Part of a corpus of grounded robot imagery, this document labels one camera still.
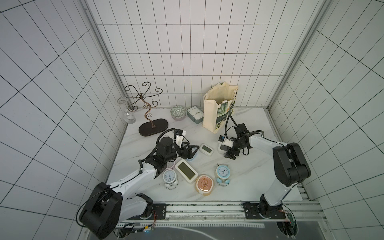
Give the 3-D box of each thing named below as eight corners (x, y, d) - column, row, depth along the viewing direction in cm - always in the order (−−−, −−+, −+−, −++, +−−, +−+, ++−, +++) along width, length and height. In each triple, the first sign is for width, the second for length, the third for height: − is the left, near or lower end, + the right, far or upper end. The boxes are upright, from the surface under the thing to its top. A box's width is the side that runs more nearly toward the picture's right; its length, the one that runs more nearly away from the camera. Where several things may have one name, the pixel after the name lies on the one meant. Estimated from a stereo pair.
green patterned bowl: (170, 121, 111) (169, 116, 107) (171, 110, 118) (171, 105, 114) (185, 121, 111) (185, 116, 107) (186, 110, 118) (186, 105, 114)
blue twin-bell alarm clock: (217, 185, 82) (218, 183, 79) (215, 165, 89) (215, 163, 86) (230, 185, 82) (232, 183, 79) (227, 165, 89) (228, 163, 86)
